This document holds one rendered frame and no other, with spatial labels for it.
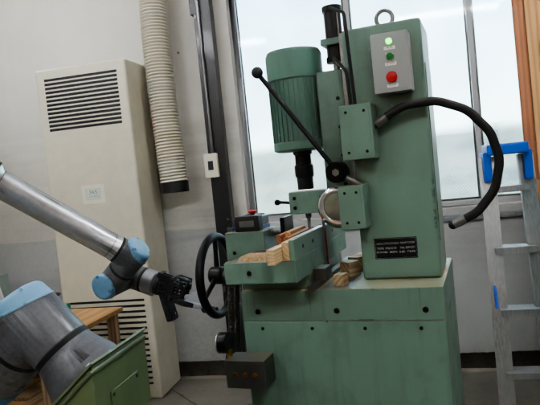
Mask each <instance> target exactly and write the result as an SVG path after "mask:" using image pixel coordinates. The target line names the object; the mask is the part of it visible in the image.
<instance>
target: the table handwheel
mask: <svg viewBox="0 0 540 405"><path fill-rule="evenodd" d="M218 242H220V243H221V244H222V246H223V248H224V250H225V252H226V254H227V249H226V240H225V236H224V235H222V234H220V233H217V232H215V233H211V234H209V235H208V236H207V237H206V238H205V239H204V240H203V242H202V243H201V246H200V248H199V250H198V255H197V259H196V265H195V283H196V289H197V294H198V299H199V301H200V304H201V306H202V308H203V310H204V311H205V313H206V314H207V315H208V316H209V317H212V318H214V319H220V318H223V317H225V316H226V315H227V314H228V296H227V299H226V301H225V304H224V305H223V307H222V308H221V309H220V310H215V309H213V307H212V306H211V304H210V302H209V301H208V297H209V296H210V294H211V291H212V290H213V288H214V286H215V285H216V284H224V285H226V280H225V271H224V266H219V254H218ZM211 244H213V252H214V267H211V268H210V269H209V271H208V280H209V282H210V285H209V287H208V289H207V291H206V289H205V283H204V265H205V259H206V255H207V251H208V248H209V247H210V245H211ZM226 286H227V285H226ZM227 287H228V286H227Z"/></svg>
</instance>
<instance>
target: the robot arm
mask: <svg viewBox="0 0 540 405"><path fill-rule="evenodd" d="M0 200H1V201H3V202H5V203H7V204H8V205H10V206H12V207H14V208H15V209H17V210H19V211H21V212H23V213H24V214H26V215H29V216H30V217H32V218H33V219H36V220H38V221H40V222H41V223H43V224H45V225H47V226H49V227H50V228H52V229H54V230H56V231H58V232H59V233H61V234H63V235H65V236H67V237H68V238H70V239H73V240H75V241H76V242H77V243H80V244H82V245H84V246H85V247H86V248H89V249H91V250H93V251H94V252H96V253H98V254H100V255H102V256H103V257H105V258H107V259H108V260H110V261H111V262H110V264H109V265H108V267H107V268H106V269H105V270H104V271H103V272H102V273H99V274H97V275H96V276H95V277H94V278H93V279H92V291H93V292H94V293H95V295H96V296H97V297H99V298H100V299H102V300H107V299H112V298H114V297H115V296H116V295H118V294H120V293H122V292H124V291H126V290H129V289H130V288H131V289H133V290H136V291H138V292H140V293H144V294H146V295H149V296H154V295H159V297H160V301H161V303H162V308H163V311H164V314H165V316H166V320H167V321H168V322H170V321H174V320H176V319H177V318H178V313H177V310H176V307H175V304H177V305H181V306H184V307H189V308H195V309H201V308H202V306H201V304H200V301H199V299H198V294H197V291H195V292H190V290H191V287H192V280H193V279H192V278H189V277H187V276H183V275H180V274H179V275H176V276H172V275H170V274H168V273H166V271H161V272H159V271H156V270H153V269H151V268H147V267H144V266H143V265H144V264H145V263H146V261H147V259H148V258H149V257H150V251H149V248H148V246H147V245H146V243H145V242H144V241H142V240H141V239H139V238H137V237H131V238H129V239H126V238H125V237H123V236H120V235H118V234H117V233H115V232H113V231H111V230H109V229H108V228H106V227H104V226H102V225H100V224H99V223H97V222H95V221H94V220H92V219H90V218H89V217H87V216H85V215H83V214H81V213H79V212H78V211H76V210H74V209H72V208H71V207H69V206H67V205H65V204H64V203H62V202H60V201H59V200H57V199H55V198H53V197H51V196H50V195H48V194H46V193H44V192H42V191H41V190H39V189H37V188H36V187H34V186H32V185H31V184H29V183H27V182H25V181H23V180H22V179H20V178H18V177H16V176H14V175H13V174H11V173H9V172H8V171H6V170H5V166H4V164H3V163H2V162H0ZM177 277H178V278H177ZM187 278H188V279H187ZM189 293H190V294H189ZM114 346H116V344H115V343H114V342H111V341H109V340H108V339H106V338H104V337H101V336H99V335H97V334H95V333H93V332H92V331H91V330H90V329H89V328H88V327H87V326H86V325H85V324H84V323H83V322H82V321H81V320H80V319H79V318H78V317H77V316H76V315H75V314H74V313H73V312H72V311H71V310H70V309H69V308H68V307H67V306H66V304H65V303H64V302H63V301H62V300H61V299H60V298H59V297H58V296H57V295H56V294H55V293H54V291H53V290H51V289H50V288H49V287H48V286H46V285H45V284H44V283H43V282H42V281H33V282H30V283H28V284H25V285H23V286H22V287H20V288H18V289H16V290H15V291H13V292H12V293H11V294H9V295H8V296H7V297H5V298H4V296H3V294H2V290H1V288H0V405H7V404H8V403H10V402H12V401H13V400H14V399H15V398H16V397H18V396H19V395H20V394H21V393H22V391H23V389H24V388H25V387H26V386H27V384H28V383H29V382H30V381H31V380H32V379H33V378H34V377H35V375H36V374H37V373H38V374H39V375H40V376H41V378H42V380H43V383H44V385H45V387H46V389H47V393H48V394H49V396H50V400H51V402H52V403H54V402H55V401H56V400H57V399H58V398H59V397H60V395H61V394H62V393H63V392H64V391H65V390H66V389H67V388H68V387H69V386H70V385H71V383H72V382H73V381H74V380H75V379H76V378H77V377H78V376H79V375H80V373H81V372H82V371H83V370H84V369H85V368H86V365H87V364H89V363H91V362H93V361H94V360H96V359H97V358H99V357H100V356H101V355H103V354H105V353H106V352H108V351H109V350H110V349H112V348H113V347H114Z"/></svg>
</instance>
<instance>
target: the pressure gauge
mask: <svg viewBox="0 0 540 405"><path fill-rule="evenodd" d="M232 345H233V340H232V336H231V333H229V332H218V333H217V334H216V337H215V349H216V351H217V353H218V354H227V358H229V357H232V356H233V353H232Z"/></svg>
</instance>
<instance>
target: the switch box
mask: <svg viewBox="0 0 540 405"><path fill-rule="evenodd" d="M388 37H390V38H392V40H393V41H392V44H391V45H386V44H385V39H386V38H388ZM394 45H395V49H390V50H385V51H384V47H389V46H394ZM370 48H371V57H372V66H373V75H374V92H375V94H376V95H377V96H386V95H393V94H399V93H405V92H414V91H415V86H414V77H413V67H412V58H411V40H410V34H409V32H408V30H407V29H404V30H400V31H391V32H386V33H382V34H376V35H371V36H370ZM389 51H391V52H393V53H394V54H395V57H394V59H393V60H392V61H388V60H387V59H386V53H387V52H389ZM394 61H396V65H390V66H385V63H389V62H394ZM390 71H393V72H396V73H397V76H398V78H397V80H396V81H395V82H393V83H390V82H388V81H387V79H386V75H387V73H388V72H390ZM397 83H399V86H398V87H392V88H388V87H387V85H388V84H397Z"/></svg>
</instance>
